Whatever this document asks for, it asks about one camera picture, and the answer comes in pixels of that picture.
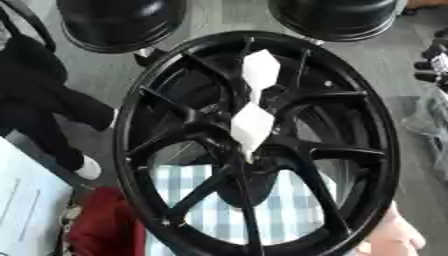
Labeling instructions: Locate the white pin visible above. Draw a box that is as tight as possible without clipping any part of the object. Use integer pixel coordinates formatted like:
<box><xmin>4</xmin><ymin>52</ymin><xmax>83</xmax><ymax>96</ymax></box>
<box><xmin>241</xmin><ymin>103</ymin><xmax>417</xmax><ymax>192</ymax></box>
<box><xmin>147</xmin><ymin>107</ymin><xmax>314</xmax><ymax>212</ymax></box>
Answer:
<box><xmin>239</xmin><ymin>48</ymin><xmax>282</xmax><ymax>105</ymax></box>

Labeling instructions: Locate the black chair base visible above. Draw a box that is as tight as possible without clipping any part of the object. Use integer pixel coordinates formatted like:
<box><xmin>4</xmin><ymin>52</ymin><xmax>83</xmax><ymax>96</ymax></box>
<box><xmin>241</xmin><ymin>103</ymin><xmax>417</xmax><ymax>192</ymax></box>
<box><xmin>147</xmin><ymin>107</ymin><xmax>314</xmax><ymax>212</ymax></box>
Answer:
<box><xmin>411</xmin><ymin>28</ymin><xmax>448</xmax><ymax>88</ymax></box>

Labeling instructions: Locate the white board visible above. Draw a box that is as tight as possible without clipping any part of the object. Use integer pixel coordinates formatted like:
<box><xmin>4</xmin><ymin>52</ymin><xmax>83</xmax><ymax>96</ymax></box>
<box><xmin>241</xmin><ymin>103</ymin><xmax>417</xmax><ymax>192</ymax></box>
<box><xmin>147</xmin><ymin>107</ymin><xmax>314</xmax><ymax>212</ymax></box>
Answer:
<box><xmin>0</xmin><ymin>136</ymin><xmax>76</xmax><ymax>256</ymax></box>

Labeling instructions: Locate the person's hand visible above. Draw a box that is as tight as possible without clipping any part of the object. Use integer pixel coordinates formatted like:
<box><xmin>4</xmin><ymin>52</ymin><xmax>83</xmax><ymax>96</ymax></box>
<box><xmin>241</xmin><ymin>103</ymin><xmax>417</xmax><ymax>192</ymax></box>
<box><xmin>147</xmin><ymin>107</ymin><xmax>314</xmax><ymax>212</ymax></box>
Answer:
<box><xmin>355</xmin><ymin>200</ymin><xmax>429</xmax><ymax>256</ymax></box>

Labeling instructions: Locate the red bag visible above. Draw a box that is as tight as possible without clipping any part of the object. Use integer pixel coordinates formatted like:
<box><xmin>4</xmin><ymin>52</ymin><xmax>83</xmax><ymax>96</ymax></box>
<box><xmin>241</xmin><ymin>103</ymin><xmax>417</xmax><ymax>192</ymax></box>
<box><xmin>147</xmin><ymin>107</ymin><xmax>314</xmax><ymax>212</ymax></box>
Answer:
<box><xmin>66</xmin><ymin>186</ymin><xmax>147</xmax><ymax>256</ymax></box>

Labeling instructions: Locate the clear plastic bag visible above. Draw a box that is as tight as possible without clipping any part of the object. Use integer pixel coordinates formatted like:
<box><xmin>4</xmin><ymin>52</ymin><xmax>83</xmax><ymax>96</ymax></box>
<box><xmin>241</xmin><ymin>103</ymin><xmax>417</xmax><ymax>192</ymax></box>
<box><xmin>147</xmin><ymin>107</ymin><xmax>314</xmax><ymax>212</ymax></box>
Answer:
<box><xmin>400</xmin><ymin>87</ymin><xmax>448</xmax><ymax>174</ymax></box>

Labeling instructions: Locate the black spoked wheel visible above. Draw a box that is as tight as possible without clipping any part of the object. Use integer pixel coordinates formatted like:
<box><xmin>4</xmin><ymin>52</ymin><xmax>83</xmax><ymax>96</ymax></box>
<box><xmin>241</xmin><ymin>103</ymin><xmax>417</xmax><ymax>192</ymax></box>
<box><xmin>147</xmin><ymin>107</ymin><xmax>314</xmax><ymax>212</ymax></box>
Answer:
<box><xmin>112</xmin><ymin>30</ymin><xmax>403</xmax><ymax>256</ymax></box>

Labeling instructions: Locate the black round wheel rim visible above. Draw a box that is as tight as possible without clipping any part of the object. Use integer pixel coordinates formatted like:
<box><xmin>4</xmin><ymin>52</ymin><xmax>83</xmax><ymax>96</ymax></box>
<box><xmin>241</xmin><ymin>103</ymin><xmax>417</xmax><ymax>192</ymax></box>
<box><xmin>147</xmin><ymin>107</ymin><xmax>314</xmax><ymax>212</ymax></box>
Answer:
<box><xmin>54</xmin><ymin>0</ymin><xmax>189</xmax><ymax>55</ymax></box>
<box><xmin>266</xmin><ymin>0</ymin><xmax>408</xmax><ymax>43</ymax></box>

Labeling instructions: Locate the person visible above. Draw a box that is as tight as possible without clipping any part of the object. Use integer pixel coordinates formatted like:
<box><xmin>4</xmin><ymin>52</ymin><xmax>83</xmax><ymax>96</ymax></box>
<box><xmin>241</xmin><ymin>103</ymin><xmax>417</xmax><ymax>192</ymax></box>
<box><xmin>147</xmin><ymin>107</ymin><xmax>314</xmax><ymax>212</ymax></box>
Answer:
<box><xmin>0</xmin><ymin>33</ymin><xmax>119</xmax><ymax>181</ymax></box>

